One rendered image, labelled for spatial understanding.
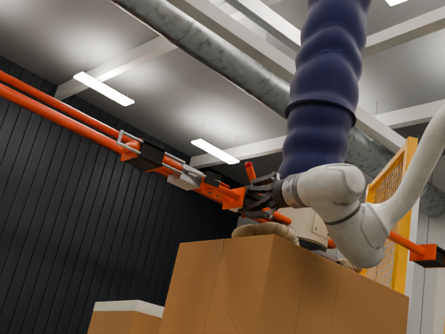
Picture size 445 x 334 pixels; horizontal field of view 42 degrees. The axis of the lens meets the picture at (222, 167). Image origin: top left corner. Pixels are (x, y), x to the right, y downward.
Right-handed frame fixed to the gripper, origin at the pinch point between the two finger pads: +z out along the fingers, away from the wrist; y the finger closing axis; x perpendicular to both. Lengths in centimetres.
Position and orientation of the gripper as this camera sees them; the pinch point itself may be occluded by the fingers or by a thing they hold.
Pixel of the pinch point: (240, 201)
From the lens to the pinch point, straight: 167.7
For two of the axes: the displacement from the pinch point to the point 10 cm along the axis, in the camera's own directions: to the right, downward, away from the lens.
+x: 7.5, 3.8, 5.5
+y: -2.0, 9.1, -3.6
